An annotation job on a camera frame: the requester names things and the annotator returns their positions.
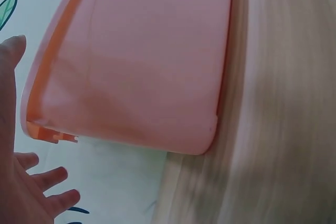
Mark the person's left thumb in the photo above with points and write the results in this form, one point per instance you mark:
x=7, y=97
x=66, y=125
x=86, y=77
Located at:
x=14, y=61

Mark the pink plastic bin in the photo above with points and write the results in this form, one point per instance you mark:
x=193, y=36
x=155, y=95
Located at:
x=147, y=64

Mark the person's left hand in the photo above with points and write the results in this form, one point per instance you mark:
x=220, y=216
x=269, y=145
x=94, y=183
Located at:
x=15, y=187

